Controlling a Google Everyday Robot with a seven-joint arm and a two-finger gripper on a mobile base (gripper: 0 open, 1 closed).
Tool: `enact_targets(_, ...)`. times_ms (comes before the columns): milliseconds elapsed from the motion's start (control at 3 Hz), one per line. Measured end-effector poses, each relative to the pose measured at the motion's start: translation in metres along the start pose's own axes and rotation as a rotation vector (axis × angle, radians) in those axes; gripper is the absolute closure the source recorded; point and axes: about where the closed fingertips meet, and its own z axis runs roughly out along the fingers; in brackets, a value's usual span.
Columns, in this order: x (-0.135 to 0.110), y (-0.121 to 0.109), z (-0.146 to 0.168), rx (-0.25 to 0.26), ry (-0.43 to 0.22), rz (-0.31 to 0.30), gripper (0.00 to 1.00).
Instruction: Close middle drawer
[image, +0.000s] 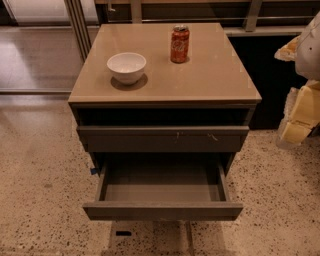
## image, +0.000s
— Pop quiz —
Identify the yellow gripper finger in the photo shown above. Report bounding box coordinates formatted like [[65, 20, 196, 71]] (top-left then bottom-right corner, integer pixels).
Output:
[[280, 83, 320, 144], [274, 36, 300, 62]]

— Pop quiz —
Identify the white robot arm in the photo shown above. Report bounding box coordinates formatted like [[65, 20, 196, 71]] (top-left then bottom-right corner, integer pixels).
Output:
[[274, 13, 320, 149]]

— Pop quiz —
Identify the grey drawer cabinet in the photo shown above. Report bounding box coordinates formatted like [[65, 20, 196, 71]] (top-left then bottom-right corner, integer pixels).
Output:
[[67, 22, 263, 178]]

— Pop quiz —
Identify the grey top drawer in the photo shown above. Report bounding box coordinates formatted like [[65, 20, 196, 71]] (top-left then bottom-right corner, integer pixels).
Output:
[[77, 126, 249, 153]]

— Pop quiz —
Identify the orange soda can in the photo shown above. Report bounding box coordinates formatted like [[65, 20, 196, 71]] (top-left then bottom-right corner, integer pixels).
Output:
[[170, 25, 190, 63]]

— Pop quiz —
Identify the white ceramic bowl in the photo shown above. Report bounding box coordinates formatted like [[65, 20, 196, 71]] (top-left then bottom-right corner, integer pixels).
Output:
[[107, 52, 146, 85]]

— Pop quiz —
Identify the blue tape piece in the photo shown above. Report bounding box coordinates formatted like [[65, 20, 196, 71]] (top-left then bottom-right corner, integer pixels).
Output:
[[90, 168, 98, 175]]

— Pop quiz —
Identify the dark floor slot plate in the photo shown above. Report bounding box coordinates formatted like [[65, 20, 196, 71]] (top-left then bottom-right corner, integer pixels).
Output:
[[116, 231, 132, 236]]

